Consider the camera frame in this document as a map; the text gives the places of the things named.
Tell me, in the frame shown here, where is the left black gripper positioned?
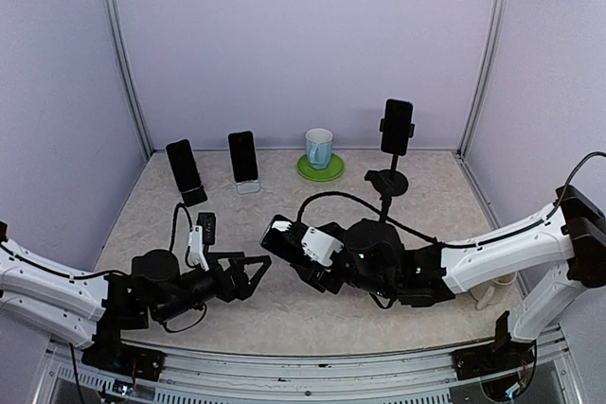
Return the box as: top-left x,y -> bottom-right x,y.
155,252 -> 272,323

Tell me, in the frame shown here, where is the blue phone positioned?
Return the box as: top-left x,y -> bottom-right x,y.
260,215 -> 312,268

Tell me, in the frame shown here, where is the black folding phone stand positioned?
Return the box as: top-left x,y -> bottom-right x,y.
180,185 -> 207,207

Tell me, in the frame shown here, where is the white folding phone stand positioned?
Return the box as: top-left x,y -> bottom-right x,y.
236,179 -> 261,195

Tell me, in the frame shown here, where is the black pole stand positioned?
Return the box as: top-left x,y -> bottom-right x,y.
383,123 -> 416,197
365,170 -> 394,223

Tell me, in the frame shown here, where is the black phone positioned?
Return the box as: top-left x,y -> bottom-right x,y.
228,131 -> 258,183
166,139 -> 202,193

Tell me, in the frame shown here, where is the teal phone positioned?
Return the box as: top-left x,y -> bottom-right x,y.
380,99 -> 414,156

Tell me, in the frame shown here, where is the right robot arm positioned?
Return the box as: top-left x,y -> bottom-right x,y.
286,169 -> 605,370

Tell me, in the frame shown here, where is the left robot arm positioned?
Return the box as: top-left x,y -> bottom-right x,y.
1,225 -> 272,371

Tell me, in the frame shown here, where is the green saucer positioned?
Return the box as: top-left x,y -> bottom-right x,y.
296,153 -> 346,183

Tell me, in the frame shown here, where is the light blue mug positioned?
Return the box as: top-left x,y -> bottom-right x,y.
305,128 -> 333,170

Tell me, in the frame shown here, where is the cream ceramic mug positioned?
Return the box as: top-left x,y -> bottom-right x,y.
469,272 -> 517,310

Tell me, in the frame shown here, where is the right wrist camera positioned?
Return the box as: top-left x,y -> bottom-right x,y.
270,220 -> 309,247

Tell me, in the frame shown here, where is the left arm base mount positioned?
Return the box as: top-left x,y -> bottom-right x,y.
81,325 -> 166,382

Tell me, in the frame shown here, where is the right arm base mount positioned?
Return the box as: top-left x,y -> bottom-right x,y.
452,311 -> 537,380

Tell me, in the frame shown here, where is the front aluminium rail frame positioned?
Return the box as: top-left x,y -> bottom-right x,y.
29,326 -> 585,403

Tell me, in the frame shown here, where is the left aluminium corner post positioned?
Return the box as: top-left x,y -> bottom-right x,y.
103,0 -> 154,161

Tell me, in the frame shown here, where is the aluminium corner post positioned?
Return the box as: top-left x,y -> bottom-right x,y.
457,0 -> 507,160
103,0 -> 154,161

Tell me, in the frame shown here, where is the right aluminium corner post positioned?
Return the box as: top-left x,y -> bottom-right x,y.
457,0 -> 507,160

